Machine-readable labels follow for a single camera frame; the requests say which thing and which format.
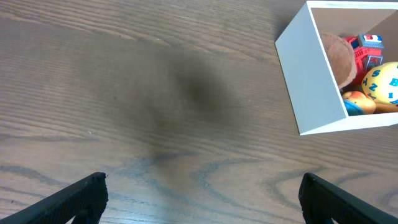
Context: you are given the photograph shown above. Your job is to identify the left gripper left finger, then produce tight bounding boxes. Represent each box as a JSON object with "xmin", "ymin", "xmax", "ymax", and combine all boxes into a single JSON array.
[{"xmin": 1, "ymin": 172, "xmax": 108, "ymax": 224}]

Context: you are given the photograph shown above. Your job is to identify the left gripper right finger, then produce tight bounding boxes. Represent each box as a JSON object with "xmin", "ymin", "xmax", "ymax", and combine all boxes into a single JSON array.
[{"xmin": 298, "ymin": 172, "xmax": 397, "ymax": 224}]

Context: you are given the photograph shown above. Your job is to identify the orange toy with blue cap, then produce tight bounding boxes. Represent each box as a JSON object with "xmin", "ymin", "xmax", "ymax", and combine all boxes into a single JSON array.
[{"xmin": 342, "ymin": 91, "xmax": 397, "ymax": 116}]

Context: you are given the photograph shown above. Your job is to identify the brown plush bear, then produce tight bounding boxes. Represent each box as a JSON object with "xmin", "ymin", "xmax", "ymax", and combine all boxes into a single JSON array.
[{"xmin": 320, "ymin": 34, "xmax": 357, "ymax": 89}]

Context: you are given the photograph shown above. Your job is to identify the red toy fire truck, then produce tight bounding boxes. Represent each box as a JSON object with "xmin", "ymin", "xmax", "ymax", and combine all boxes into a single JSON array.
[{"xmin": 344, "ymin": 34, "xmax": 384, "ymax": 85}]

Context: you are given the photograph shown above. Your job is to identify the yellow ball with blue letters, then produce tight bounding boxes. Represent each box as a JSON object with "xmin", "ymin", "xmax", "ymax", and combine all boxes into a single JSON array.
[{"xmin": 361, "ymin": 62, "xmax": 397, "ymax": 105}]

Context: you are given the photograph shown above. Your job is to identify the white cardboard box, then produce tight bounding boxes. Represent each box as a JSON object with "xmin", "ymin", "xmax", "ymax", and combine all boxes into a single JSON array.
[{"xmin": 275, "ymin": 1, "xmax": 397, "ymax": 135}]

